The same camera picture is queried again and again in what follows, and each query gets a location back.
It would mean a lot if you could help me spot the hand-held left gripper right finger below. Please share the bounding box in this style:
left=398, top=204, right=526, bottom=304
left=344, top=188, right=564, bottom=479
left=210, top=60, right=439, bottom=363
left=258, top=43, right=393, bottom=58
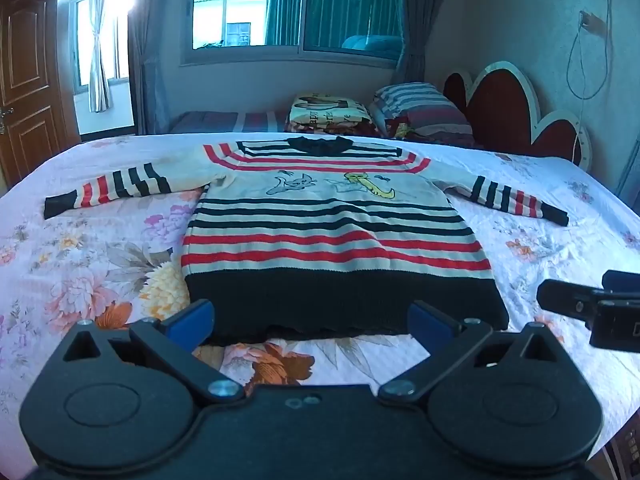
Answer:
left=378, top=300, right=566, bottom=403

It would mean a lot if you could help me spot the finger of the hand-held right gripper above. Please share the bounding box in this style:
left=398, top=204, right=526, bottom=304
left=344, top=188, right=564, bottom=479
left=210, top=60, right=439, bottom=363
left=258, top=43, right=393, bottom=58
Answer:
left=537, top=279, right=602, bottom=319

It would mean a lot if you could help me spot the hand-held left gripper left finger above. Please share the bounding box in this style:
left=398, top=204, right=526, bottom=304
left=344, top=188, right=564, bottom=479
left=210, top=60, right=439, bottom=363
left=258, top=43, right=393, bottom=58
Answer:
left=62, top=299, right=246, bottom=406

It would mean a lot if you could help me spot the striped knit sweater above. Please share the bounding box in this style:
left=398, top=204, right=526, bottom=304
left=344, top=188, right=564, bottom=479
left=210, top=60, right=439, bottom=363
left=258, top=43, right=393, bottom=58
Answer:
left=43, top=136, right=570, bottom=347

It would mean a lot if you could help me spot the bed with floral sheet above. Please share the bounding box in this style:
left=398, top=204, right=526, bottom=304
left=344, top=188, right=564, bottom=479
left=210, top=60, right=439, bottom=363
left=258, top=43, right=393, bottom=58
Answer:
left=0, top=132, right=640, bottom=461

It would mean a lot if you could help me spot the striped mattress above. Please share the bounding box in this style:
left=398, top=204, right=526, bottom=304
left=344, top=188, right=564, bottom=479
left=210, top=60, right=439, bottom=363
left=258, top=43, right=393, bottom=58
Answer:
left=167, top=109, right=292, bottom=137

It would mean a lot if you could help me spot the red and white headboard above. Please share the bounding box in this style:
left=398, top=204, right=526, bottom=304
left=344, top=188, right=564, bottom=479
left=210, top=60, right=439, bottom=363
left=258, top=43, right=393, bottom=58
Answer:
left=442, top=60, right=594, bottom=172

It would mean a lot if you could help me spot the striped pillow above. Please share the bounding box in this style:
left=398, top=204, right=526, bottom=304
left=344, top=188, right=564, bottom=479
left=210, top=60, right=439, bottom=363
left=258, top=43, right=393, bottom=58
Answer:
left=369, top=82, right=475, bottom=137

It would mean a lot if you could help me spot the folded printed blanket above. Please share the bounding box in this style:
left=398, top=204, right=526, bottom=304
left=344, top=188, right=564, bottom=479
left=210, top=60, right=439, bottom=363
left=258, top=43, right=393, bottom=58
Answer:
left=284, top=92, right=382, bottom=139

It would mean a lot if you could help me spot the grey curtain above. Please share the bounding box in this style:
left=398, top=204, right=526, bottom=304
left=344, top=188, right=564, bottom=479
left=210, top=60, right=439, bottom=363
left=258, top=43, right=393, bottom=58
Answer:
left=399, top=0, right=457, bottom=86
left=127, top=0, right=197, bottom=136

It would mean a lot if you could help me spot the sheer white curtain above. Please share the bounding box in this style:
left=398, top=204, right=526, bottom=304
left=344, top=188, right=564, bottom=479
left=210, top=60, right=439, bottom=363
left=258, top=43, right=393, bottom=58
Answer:
left=89, top=0, right=115, bottom=114

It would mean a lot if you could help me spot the wooden door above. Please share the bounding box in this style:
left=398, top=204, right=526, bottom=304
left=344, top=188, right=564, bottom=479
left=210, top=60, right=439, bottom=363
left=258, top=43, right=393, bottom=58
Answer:
left=0, top=0, right=82, bottom=192

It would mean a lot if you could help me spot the window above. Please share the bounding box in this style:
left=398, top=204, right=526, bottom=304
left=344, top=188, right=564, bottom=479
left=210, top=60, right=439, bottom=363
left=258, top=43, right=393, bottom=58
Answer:
left=191, top=0, right=407, bottom=69

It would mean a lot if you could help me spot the teal curtain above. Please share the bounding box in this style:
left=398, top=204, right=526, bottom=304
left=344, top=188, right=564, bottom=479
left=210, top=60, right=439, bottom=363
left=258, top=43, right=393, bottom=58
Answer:
left=264, top=0, right=407, bottom=57

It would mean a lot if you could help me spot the hanging cable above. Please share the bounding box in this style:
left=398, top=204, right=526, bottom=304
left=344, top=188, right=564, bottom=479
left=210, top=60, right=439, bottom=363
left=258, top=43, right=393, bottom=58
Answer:
left=566, top=0, right=615, bottom=133

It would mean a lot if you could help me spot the wall socket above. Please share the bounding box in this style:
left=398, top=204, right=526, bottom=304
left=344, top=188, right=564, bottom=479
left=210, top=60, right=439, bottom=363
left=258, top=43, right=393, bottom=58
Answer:
left=579, top=9, right=605, bottom=37

